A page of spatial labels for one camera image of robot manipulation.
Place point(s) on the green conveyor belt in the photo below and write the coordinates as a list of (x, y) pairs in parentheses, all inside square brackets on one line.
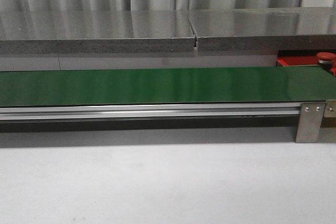
[(150, 86)]

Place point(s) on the grey stone countertop slab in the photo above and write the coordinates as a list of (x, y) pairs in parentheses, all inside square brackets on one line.
[(74, 32), (299, 28)]

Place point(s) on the grey stone countertop right slab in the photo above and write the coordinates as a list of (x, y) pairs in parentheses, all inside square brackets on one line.
[(299, 28)]

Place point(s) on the aluminium conveyor frame rail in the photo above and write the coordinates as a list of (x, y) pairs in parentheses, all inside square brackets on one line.
[(149, 111)]

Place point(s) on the red plastic tray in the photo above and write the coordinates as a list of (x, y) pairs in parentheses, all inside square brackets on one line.
[(300, 61)]

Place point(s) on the steel conveyor end bracket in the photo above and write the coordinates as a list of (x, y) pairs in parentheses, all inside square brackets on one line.
[(330, 109)]

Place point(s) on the grey stone countertop left slab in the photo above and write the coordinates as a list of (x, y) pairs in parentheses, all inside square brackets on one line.
[(74, 32)]

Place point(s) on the steel conveyor leg bracket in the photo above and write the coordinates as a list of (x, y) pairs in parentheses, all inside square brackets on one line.
[(311, 115)]

